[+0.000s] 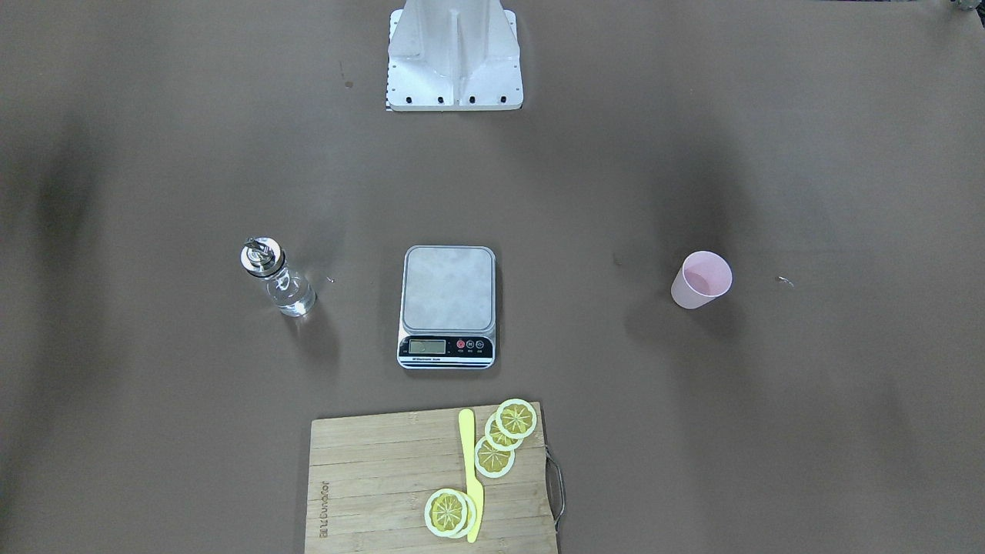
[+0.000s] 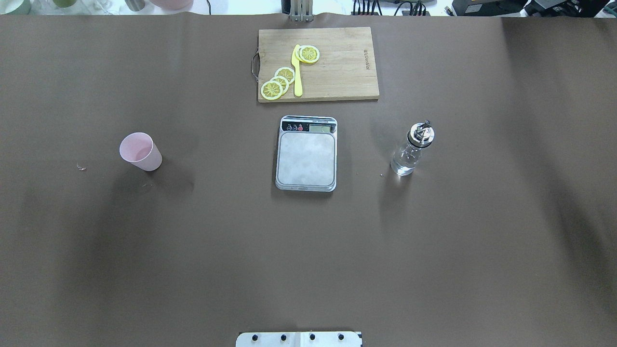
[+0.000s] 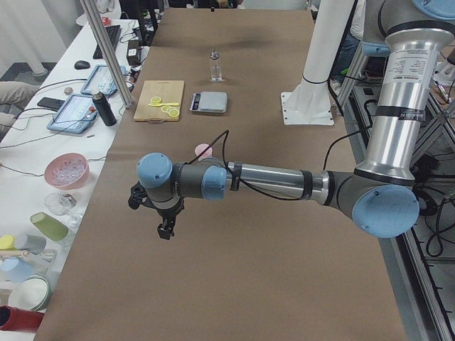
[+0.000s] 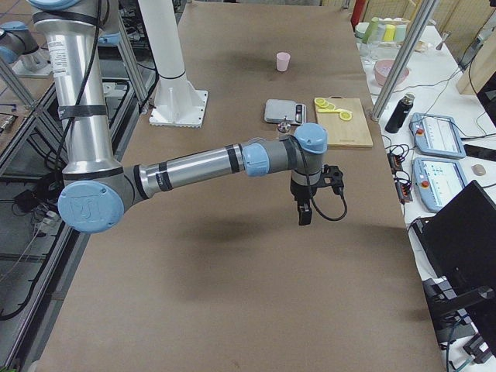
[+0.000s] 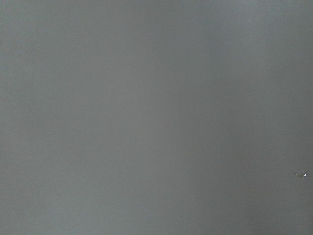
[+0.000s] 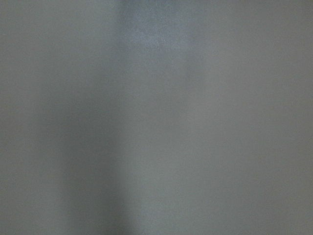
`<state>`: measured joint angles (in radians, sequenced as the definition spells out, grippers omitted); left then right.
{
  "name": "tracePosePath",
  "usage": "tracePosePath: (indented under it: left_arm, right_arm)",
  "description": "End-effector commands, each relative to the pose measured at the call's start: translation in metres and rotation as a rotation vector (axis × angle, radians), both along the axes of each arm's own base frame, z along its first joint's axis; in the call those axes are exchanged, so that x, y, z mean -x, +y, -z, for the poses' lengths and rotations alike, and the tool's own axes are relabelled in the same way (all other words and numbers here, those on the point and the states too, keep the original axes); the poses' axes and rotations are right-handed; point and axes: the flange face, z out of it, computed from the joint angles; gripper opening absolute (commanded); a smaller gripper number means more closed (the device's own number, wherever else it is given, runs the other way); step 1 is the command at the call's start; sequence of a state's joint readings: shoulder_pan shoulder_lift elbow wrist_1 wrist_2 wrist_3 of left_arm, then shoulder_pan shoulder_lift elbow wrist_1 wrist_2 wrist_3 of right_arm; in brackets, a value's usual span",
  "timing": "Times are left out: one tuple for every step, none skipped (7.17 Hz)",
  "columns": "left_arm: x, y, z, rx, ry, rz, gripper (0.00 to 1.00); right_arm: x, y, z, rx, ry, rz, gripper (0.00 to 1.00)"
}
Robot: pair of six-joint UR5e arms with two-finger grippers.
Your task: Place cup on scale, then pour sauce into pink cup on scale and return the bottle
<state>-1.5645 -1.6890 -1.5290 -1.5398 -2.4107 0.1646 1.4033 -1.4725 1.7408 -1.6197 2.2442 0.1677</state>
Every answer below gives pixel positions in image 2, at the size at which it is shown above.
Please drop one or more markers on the silver digital kitchen scale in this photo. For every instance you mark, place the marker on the silver digital kitchen scale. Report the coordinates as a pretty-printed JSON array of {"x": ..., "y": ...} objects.
[{"x": 306, "y": 155}]

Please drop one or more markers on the lemon slice upper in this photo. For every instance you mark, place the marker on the lemon slice upper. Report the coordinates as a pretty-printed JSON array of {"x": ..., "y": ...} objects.
[{"x": 286, "y": 72}]

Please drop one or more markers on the yellow plastic knife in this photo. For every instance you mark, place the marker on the yellow plastic knife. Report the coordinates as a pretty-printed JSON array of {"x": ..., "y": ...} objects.
[{"x": 298, "y": 87}]

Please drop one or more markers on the lemon slice middle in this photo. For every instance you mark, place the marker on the lemon slice middle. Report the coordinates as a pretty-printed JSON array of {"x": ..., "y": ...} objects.
[{"x": 284, "y": 83}]

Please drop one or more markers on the brown table cover sheet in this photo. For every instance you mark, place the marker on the brown table cover sheet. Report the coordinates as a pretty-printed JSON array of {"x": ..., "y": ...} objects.
[{"x": 503, "y": 235}]

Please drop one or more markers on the pink plastic cup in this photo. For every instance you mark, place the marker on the pink plastic cup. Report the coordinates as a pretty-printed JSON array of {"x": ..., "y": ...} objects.
[{"x": 140, "y": 150}]

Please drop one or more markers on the lemon slice front left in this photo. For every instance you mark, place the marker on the lemon slice front left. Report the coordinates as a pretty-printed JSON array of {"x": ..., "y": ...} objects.
[{"x": 271, "y": 90}]

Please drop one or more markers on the aluminium frame post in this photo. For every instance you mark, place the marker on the aluminium frame post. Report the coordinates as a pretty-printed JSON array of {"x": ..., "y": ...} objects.
[{"x": 301, "y": 11}]

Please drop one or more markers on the glass sauce bottle metal spout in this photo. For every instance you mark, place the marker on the glass sauce bottle metal spout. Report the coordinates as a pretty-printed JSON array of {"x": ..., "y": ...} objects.
[{"x": 407, "y": 155}]

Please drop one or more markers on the wooden cutting board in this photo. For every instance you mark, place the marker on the wooden cutting board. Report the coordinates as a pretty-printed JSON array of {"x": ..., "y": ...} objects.
[{"x": 346, "y": 69}]

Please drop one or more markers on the lemon slice by knife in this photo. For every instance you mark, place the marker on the lemon slice by knife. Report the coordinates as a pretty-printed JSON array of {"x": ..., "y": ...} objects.
[{"x": 308, "y": 54}]

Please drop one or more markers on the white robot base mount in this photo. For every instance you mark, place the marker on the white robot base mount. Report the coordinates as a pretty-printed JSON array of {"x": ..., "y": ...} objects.
[{"x": 300, "y": 339}]

